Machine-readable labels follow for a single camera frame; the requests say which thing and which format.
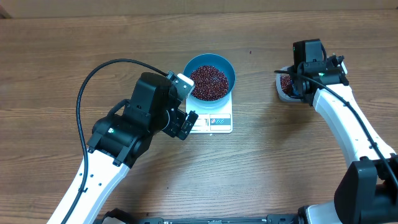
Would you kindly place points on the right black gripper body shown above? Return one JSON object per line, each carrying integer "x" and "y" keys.
{"x": 301, "y": 94}

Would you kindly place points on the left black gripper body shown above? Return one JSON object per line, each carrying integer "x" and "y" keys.
{"x": 175, "y": 119}

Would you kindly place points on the red beans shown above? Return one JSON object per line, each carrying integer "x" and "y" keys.
{"x": 211, "y": 84}

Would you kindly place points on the blue plastic measuring scoop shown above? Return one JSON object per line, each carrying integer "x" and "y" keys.
{"x": 296, "y": 93}

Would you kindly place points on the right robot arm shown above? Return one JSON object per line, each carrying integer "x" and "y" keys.
{"x": 368, "y": 191}

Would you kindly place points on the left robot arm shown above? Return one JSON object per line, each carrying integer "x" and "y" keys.
{"x": 122, "y": 136}

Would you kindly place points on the white digital kitchen scale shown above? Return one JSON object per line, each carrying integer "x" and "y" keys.
{"x": 214, "y": 117}

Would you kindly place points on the teal blue bowl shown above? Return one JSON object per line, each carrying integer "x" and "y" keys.
{"x": 214, "y": 60}

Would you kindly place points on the clear plastic food container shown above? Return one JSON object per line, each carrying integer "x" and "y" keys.
{"x": 285, "y": 84}

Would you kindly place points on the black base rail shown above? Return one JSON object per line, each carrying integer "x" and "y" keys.
{"x": 119, "y": 216}

